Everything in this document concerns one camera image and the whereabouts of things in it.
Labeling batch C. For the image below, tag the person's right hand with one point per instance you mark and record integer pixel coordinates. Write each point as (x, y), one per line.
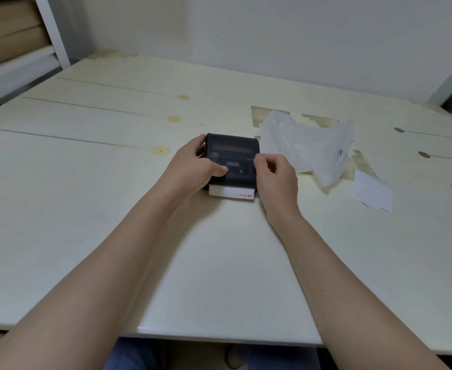
(278, 184)

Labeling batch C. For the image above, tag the white paper slip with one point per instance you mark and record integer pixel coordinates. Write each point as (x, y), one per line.
(372, 191)

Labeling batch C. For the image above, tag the person's left hand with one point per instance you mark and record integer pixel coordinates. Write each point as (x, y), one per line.
(189, 171)

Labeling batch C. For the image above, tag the white plastic bag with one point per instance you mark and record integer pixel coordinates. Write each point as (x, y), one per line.
(310, 146)

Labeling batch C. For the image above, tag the person's blue trousers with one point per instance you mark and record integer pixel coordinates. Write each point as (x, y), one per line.
(206, 356)

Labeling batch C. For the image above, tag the brown cardboard boxes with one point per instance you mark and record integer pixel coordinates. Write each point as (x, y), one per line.
(8, 32)

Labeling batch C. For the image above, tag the person's right thumb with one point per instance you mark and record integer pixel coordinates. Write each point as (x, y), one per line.
(259, 169)

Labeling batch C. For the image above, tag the person's left thumb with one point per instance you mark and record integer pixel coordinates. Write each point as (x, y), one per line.
(214, 169)

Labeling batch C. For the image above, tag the person's left forearm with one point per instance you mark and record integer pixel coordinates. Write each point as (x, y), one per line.
(83, 288)

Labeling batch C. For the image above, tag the person's right forearm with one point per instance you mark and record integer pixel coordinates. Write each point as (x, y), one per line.
(349, 300)

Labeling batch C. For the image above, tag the white metal frame post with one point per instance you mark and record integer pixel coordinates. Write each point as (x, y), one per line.
(450, 82)

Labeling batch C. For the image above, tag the white metal shelf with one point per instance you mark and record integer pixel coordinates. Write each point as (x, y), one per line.
(20, 61)

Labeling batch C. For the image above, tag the black portable label printer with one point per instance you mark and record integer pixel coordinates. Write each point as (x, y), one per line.
(235, 157)

